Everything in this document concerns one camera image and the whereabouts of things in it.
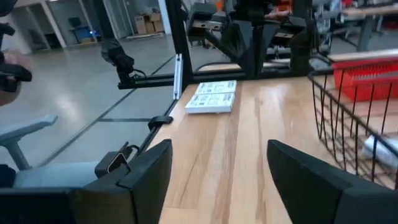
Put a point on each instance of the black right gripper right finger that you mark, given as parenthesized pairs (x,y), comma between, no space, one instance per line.
(311,193)

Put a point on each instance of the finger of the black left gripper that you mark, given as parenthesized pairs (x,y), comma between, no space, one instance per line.
(202,15)
(300,46)

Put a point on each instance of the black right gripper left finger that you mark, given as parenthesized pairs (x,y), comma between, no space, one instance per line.
(146,193)

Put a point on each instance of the white card reader box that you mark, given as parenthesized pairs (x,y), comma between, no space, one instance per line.
(216,87)
(211,102)

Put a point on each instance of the orange crate stack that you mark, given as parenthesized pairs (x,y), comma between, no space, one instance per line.
(219,4)

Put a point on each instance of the brown cardboard box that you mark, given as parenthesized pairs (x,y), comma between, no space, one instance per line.
(140,26)
(150,28)
(158,23)

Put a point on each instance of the light wooden work table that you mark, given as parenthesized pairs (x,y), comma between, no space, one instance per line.
(357,55)

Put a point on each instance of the wooden desk grey legs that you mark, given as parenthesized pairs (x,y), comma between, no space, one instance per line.
(367,34)

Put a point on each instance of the black plastic clip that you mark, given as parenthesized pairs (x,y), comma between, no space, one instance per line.
(160,121)

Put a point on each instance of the red plastic basket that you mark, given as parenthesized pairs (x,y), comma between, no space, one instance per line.
(367,88)

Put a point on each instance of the person's hand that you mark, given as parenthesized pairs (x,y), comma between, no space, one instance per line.
(7,98)

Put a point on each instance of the black aluminium rig frame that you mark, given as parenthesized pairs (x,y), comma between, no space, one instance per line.
(182,31)

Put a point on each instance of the black table camera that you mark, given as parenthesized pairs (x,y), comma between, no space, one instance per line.
(104,168)

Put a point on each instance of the silver aluminium bracket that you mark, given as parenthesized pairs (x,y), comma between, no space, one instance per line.
(178,77)

